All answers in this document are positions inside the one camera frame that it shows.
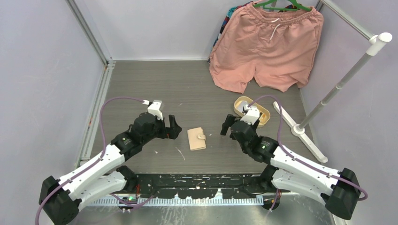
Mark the pink shorts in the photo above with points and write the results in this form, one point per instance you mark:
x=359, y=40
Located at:
x=276, y=49

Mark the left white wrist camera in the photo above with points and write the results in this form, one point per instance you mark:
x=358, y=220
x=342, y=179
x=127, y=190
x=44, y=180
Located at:
x=154, y=108

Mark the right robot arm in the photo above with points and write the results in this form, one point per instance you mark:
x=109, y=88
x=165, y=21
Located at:
x=338, y=191

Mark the white clothes rack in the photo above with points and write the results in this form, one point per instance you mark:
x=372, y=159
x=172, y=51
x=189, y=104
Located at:
x=376, y=41

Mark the yellow card with dark stripe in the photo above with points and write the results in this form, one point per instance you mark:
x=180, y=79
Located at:
x=263, y=117

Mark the beige leather card holder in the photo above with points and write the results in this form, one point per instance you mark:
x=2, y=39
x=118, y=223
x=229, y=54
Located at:
x=196, y=139

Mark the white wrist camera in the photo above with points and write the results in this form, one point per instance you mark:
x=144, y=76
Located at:
x=251, y=114
x=154, y=108

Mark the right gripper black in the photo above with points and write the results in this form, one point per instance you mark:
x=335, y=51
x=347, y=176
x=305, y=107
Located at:
x=230, y=119

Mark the yellow oval tray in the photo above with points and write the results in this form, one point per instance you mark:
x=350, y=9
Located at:
x=243, y=100

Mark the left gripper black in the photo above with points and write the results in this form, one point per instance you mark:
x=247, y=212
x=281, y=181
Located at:
x=172, y=132

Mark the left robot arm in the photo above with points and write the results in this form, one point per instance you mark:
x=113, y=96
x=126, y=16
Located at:
x=63, y=198

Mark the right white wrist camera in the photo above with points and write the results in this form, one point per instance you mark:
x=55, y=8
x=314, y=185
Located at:
x=251, y=114

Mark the colourful garment behind shorts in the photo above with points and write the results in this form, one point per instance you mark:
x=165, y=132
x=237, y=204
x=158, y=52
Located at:
x=226, y=20

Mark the green clothes hanger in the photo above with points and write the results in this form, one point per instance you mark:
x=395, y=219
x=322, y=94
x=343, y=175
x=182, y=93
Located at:
x=284, y=6

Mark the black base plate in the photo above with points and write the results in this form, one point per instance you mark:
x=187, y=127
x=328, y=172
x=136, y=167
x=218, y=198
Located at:
x=198, y=186

